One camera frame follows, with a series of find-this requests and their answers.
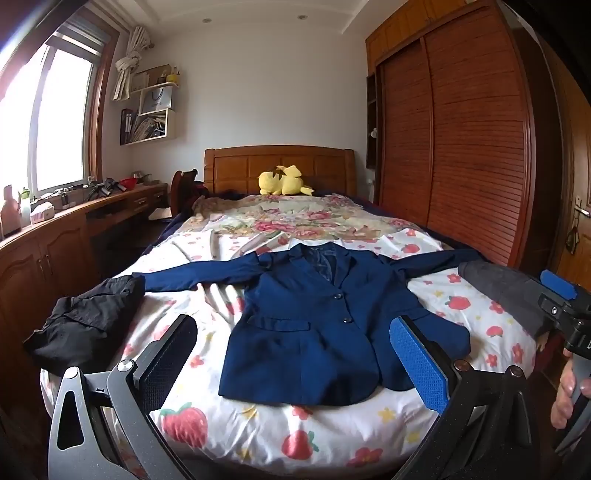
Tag white wall shelf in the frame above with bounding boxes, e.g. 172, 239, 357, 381
119, 80, 180, 147

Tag wooden bed headboard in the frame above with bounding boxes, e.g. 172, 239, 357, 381
204, 145, 358, 197

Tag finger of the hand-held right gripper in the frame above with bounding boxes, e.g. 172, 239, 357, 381
538, 295, 578, 324
539, 270, 591, 303

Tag person's right hand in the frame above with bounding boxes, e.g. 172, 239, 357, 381
551, 348, 591, 443

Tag dark grey garment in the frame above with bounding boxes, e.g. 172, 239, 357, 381
458, 261, 561, 337

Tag black clothes pile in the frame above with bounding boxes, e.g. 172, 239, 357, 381
23, 276, 146, 376

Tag navy blue blazer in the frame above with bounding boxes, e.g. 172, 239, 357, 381
131, 244, 490, 408

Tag floral quilt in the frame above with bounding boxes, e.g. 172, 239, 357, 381
191, 193, 428, 245

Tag pink bottle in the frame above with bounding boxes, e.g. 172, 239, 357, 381
1, 185, 23, 236

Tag wooden door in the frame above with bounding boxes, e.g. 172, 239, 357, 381
540, 46, 591, 287

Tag wooden louvred wardrobe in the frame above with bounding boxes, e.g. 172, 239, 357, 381
366, 0, 568, 278

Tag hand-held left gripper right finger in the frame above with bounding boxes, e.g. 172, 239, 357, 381
389, 316, 541, 480

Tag wooden desk cabinet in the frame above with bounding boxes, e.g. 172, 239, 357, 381
0, 182, 169, 352

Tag tied beige curtain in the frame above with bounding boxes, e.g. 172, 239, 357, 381
112, 25, 153, 101

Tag white paper bag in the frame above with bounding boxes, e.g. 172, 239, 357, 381
141, 85, 174, 114

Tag yellow plush toy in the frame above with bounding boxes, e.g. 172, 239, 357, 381
257, 165, 315, 197

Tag black gadgets on desk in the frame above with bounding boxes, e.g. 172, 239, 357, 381
85, 178, 121, 200

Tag wooden chair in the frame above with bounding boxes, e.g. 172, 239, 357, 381
170, 170, 204, 217

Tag strawberry print bed sheet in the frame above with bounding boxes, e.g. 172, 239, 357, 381
39, 222, 550, 480

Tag wood framed window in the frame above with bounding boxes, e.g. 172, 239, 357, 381
0, 9, 118, 217

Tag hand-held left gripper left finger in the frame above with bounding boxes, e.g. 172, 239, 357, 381
48, 314, 199, 480

